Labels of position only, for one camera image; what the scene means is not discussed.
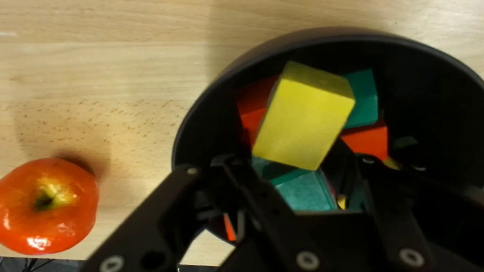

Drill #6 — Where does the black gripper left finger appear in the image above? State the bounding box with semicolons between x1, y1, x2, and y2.
81;152;327;272

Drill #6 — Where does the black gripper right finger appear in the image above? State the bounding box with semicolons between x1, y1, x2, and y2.
352;149;484;272

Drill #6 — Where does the black bowl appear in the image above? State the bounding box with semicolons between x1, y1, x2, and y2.
172;25;484;243

